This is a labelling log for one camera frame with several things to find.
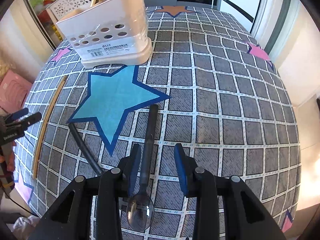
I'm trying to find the person's left hand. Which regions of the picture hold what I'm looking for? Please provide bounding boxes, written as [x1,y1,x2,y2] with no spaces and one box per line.
[1,141,16,172]

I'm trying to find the black handled spoon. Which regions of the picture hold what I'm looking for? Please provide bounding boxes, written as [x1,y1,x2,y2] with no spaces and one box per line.
[126,105,158,232]
[68,123,103,176]

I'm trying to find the grey checked tablecloth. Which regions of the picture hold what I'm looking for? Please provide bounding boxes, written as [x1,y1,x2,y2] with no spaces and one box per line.
[15,7,301,239]

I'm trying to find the white utensil holder caddy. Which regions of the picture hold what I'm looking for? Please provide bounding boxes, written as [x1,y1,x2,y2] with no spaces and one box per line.
[57,0,152,69]

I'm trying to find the white perforated storage cart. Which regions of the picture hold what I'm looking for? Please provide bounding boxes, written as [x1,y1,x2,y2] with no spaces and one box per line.
[46,0,92,44]

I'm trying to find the pink box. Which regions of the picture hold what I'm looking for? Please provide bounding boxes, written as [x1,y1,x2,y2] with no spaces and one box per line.
[0,70,32,113]

